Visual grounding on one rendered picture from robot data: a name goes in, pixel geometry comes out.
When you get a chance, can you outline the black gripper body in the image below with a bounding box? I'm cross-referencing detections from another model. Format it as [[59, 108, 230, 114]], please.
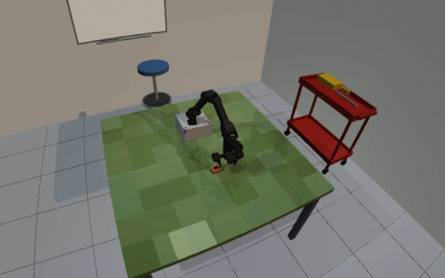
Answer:
[[212, 145, 244, 162]]

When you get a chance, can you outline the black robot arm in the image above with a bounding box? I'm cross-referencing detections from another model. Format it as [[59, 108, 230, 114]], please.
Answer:
[[185, 90, 243, 164]]

